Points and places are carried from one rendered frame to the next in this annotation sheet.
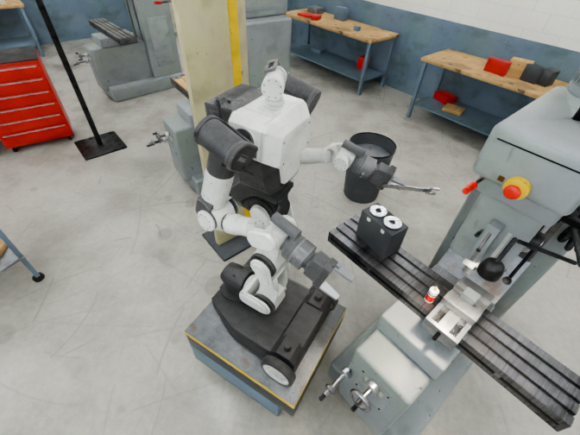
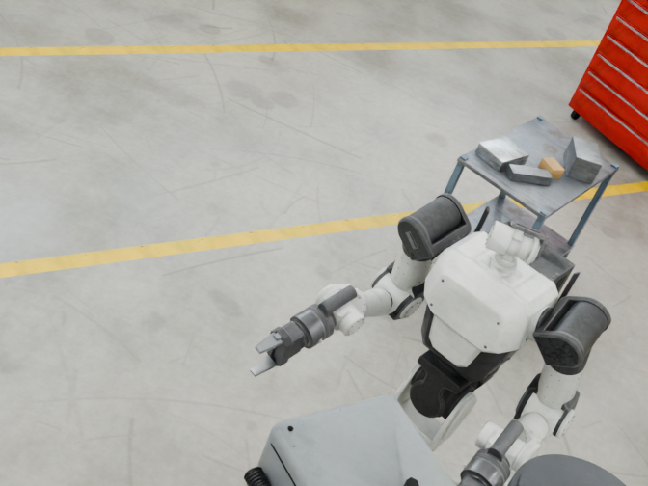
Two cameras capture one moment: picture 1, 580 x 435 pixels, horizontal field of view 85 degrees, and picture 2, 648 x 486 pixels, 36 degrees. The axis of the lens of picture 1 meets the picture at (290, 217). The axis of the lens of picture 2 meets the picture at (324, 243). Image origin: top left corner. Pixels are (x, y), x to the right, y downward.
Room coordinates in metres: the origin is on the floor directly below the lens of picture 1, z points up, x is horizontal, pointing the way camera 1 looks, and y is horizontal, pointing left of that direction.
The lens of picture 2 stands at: (0.58, -1.82, 3.12)
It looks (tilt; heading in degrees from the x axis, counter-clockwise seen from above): 37 degrees down; 90
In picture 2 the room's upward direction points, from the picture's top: 20 degrees clockwise
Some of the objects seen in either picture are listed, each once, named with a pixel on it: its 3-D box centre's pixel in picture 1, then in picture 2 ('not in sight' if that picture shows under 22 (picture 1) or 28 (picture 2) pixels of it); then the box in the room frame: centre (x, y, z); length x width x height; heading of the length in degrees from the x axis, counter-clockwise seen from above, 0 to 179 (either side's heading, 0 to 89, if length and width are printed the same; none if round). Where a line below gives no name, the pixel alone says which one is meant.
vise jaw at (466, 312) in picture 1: (460, 307); not in sight; (0.75, -0.77, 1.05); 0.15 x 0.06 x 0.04; 43
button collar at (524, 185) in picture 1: (516, 188); not in sight; (0.68, -0.60, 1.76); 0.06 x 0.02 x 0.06; 42
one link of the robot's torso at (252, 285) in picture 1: (263, 292); not in sight; (1.01, 0.13, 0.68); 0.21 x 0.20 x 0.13; 61
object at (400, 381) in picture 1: (411, 349); not in sight; (0.82, -0.75, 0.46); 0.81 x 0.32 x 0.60; 132
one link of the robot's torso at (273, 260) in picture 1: (270, 235); (416, 435); (0.98, 0.08, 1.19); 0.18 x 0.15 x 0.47; 151
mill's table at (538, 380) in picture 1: (433, 298); not in sight; (0.87, -0.73, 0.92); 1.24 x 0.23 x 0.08; 42
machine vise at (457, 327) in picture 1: (460, 308); not in sight; (0.77, -0.79, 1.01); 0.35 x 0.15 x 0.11; 133
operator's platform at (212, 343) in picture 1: (268, 333); not in sight; (0.99, 0.10, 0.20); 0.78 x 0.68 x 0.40; 61
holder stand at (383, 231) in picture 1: (381, 230); not in sight; (1.19, -0.49, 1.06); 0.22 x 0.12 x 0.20; 35
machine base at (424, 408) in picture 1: (418, 346); not in sight; (1.00, -0.95, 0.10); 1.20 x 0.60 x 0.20; 132
